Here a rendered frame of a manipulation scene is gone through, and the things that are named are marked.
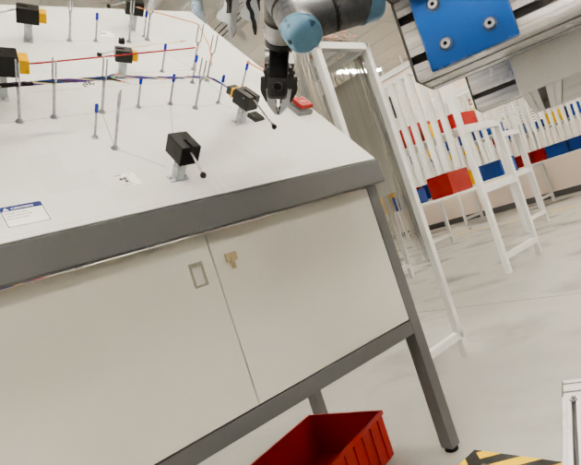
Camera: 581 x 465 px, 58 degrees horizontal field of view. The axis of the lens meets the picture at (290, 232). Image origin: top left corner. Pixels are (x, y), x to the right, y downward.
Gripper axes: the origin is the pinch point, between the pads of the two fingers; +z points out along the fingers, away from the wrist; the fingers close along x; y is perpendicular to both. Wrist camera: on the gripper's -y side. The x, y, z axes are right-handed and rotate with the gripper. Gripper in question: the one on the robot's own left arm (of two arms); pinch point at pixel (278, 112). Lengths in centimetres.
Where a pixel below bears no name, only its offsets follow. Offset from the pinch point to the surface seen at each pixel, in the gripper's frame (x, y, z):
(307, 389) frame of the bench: -7, -62, 31
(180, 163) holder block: 21.2, -27.1, -9.4
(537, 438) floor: -71, -68, 55
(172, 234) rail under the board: 22.2, -41.1, -3.3
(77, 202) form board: 40, -38, -10
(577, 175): -506, 447, 511
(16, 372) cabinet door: 46, -69, -3
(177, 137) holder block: 21.9, -22.5, -12.2
